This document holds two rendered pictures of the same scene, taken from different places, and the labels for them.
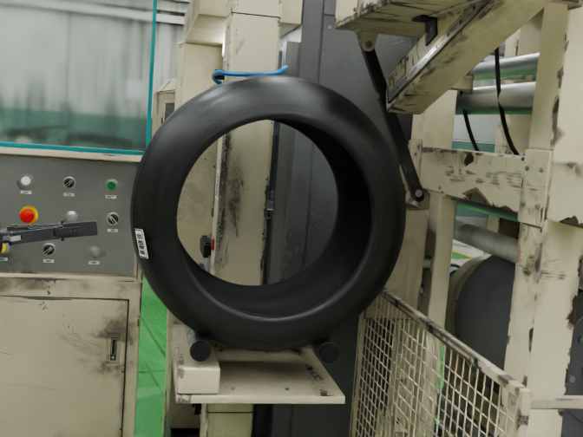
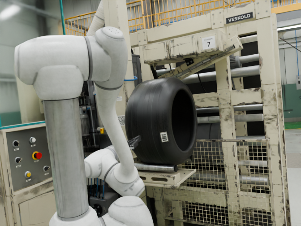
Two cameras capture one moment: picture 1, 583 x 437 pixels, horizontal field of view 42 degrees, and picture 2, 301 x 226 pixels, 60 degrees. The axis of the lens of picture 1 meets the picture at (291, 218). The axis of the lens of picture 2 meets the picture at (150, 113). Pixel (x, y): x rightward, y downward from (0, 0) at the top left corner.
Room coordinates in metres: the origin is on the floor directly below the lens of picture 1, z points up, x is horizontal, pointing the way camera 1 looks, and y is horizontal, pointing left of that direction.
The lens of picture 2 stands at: (0.54, 1.47, 1.35)
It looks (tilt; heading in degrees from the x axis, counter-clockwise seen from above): 3 degrees down; 312
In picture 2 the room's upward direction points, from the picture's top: 6 degrees counter-clockwise
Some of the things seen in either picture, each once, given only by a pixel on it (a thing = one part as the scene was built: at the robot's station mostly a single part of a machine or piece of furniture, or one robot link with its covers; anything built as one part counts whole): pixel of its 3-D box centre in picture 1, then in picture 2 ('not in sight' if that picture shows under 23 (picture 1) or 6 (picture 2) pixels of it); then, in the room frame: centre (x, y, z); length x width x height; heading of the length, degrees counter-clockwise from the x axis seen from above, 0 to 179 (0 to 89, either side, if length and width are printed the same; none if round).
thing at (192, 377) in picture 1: (193, 355); (153, 176); (1.72, 0.20, 0.83); 0.36 x 0.09 x 0.06; 11
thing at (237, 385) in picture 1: (251, 371); (163, 176); (1.75, 0.07, 0.80); 0.37 x 0.36 x 0.02; 101
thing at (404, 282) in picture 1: (384, 257); not in sight; (2.04, -0.26, 1.05); 0.20 x 0.15 x 0.30; 11
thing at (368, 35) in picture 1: (366, 41); (152, 67); (1.93, -0.16, 1.61); 0.06 x 0.06 x 0.05; 11
